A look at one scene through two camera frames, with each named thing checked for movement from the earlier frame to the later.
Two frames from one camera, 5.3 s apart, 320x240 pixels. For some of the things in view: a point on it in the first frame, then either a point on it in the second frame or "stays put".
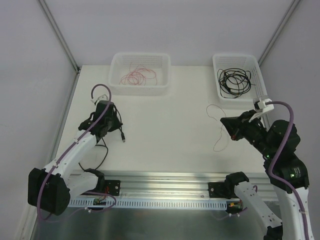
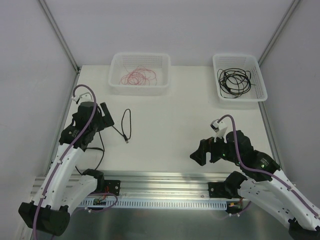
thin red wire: [137, 76] stays put
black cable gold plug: [234, 82] stays put
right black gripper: [240, 127] -> [208, 150]
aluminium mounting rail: [172, 185] stays put
